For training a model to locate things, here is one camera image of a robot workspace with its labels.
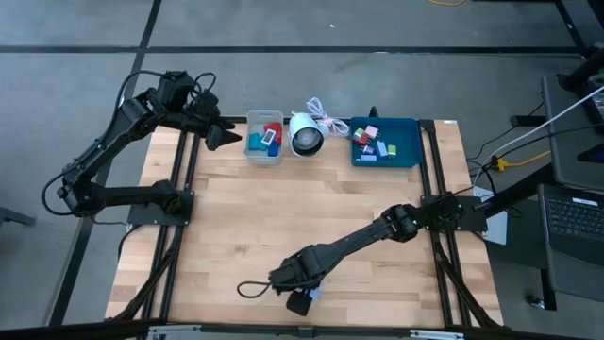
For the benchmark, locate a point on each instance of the cyan case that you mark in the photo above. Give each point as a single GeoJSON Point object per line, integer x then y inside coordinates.
{"type": "Point", "coordinates": [256, 141]}

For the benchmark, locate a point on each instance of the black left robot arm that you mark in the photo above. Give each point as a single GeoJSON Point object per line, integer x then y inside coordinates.
{"type": "Point", "coordinates": [118, 127]}

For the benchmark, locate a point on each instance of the black mounting frame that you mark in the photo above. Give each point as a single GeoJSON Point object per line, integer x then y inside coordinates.
{"type": "Point", "coordinates": [472, 224]}
{"type": "Point", "coordinates": [141, 217]}

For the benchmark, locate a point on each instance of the black caster wheel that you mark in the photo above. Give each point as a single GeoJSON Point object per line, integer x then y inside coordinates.
{"type": "Point", "coordinates": [535, 302]}

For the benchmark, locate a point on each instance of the teal blue plastic tray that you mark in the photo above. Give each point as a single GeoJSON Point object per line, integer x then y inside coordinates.
{"type": "Point", "coordinates": [406, 141]}

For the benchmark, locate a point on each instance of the black desk leg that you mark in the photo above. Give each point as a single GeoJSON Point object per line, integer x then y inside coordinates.
{"type": "Point", "coordinates": [519, 191]}

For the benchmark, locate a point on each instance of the yellow-green wall charger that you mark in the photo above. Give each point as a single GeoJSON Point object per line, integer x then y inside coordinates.
{"type": "Point", "coordinates": [391, 150]}

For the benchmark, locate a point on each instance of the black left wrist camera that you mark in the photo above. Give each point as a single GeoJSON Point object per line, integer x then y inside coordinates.
{"type": "Point", "coordinates": [205, 101]}

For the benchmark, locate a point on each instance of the pale blue flat charger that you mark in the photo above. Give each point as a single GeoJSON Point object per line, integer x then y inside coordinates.
{"type": "Point", "coordinates": [368, 158]}

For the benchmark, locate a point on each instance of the blue case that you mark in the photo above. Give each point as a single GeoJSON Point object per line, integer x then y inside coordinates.
{"type": "Point", "coordinates": [273, 150]}

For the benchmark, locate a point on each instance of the pink wall charger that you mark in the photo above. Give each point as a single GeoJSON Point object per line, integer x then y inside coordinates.
{"type": "Point", "coordinates": [372, 131]}

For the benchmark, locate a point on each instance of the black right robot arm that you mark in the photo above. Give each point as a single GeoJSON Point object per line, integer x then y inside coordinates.
{"type": "Point", "coordinates": [358, 241]}

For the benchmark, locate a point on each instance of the black right mounting frame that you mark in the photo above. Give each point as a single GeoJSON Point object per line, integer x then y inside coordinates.
{"type": "Point", "coordinates": [472, 224]}

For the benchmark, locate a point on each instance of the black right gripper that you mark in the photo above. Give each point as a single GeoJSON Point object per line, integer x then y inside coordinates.
{"type": "Point", "coordinates": [295, 276]}

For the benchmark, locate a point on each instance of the lavender wall charger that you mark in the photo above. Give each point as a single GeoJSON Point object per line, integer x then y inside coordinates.
{"type": "Point", "coordinates": [368, 149]}

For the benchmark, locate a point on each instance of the black clamp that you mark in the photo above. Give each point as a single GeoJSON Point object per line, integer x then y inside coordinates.
{"type": "Point", "coordinates": [373, 112]}

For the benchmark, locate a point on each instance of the green wall charger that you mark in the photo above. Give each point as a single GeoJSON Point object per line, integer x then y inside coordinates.
{"type": "Point", "coordinates": [359, 133]}

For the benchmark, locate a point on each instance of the grey chair leg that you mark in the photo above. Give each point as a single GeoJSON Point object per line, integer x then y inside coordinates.
{"type": "Point", "coordinates": [14, 216]}

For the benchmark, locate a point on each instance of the light blue wall charger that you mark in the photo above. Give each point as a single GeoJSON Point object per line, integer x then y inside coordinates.
{"type": "Point", "coordinates": [381, 149]}

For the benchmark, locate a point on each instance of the black left mounting frame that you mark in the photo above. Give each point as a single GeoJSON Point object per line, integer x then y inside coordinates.
{"type": "Point", "coordinates": [141, 217]}

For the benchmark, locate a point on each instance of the red wall charger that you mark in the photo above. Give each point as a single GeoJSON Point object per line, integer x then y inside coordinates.
{"type": "Point", "coordinates": [364, 140]}

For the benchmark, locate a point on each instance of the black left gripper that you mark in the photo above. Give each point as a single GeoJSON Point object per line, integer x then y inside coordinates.
{"type": "Point", "coordinates": [203, 123]}

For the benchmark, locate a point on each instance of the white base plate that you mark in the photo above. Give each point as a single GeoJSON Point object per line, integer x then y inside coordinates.
{"type": "Point", "coordinates": [495, 231]}

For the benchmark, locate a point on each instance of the dark grey laptop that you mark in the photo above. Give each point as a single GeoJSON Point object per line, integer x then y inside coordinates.
{"type": "Point", "coordinates": [571, 222]}

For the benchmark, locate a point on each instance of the white plastic bin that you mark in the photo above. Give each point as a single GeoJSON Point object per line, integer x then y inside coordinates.
{"type": "Point", "coordinates": [263, 114]}

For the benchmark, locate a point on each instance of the black front frame rail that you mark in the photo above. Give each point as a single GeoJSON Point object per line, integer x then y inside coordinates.
{"type": "Point", "coordinates": [236, 328]}

